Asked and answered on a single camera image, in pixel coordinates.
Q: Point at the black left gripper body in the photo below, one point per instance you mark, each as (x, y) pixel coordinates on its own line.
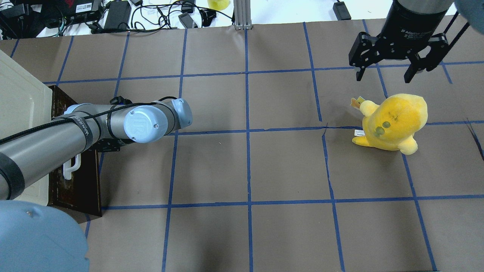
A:
(104, 145)

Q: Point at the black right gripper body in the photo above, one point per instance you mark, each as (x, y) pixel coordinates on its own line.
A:
(411, 23)

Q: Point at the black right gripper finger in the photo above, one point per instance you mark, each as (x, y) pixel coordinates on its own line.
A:
(417, 65)
(359, 71)

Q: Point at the white drawer handle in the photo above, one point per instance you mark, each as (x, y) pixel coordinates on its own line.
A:
(71, 166)

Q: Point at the dark brown wooden drawer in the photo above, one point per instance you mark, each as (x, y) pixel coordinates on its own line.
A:
(79, 196)

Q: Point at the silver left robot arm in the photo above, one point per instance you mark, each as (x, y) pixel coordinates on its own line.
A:
(38, 238)

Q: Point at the yellow plush dinosaur toy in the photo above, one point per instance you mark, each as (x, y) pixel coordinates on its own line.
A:
(392, 124)

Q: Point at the black power adapter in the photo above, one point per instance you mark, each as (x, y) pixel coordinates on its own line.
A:
(341, 11)

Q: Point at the cream white cabinet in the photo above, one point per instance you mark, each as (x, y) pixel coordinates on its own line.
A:
(22, 113)

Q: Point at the black power brick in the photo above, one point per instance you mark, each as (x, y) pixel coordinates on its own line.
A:
(118, 14)

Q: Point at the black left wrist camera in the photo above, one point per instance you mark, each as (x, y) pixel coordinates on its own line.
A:
(119, 100)

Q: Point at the aluminium frame post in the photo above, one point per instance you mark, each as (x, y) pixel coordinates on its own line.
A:
(242, 15)

